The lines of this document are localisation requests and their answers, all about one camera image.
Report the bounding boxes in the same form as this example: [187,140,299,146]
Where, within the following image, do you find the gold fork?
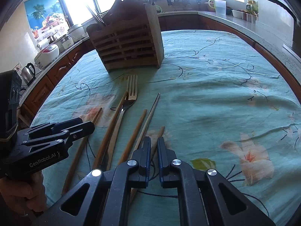
[106,75,138,170]

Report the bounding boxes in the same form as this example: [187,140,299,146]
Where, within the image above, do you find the person left hand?
[1,171,47,215]

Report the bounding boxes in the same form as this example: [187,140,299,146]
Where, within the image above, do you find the stainless electric kettle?
[21,63,36,86]

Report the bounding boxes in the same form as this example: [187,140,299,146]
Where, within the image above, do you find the teal floral tablecloth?
[32,30,300,225]

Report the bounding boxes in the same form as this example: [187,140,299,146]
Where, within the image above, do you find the white pink rice cooker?
[34,44,59,69]

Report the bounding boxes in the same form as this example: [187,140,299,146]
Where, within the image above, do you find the tropical fruit poster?
[24,0,69,43]

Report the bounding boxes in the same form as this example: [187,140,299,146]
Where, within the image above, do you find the wooden utensil holder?
[87,0,164,72]

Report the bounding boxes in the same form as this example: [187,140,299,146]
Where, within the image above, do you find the clear measuring jug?
[214,0,227,15]

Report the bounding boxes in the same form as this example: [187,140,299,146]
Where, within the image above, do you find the yellow oil bottle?
[246,0,258,15]

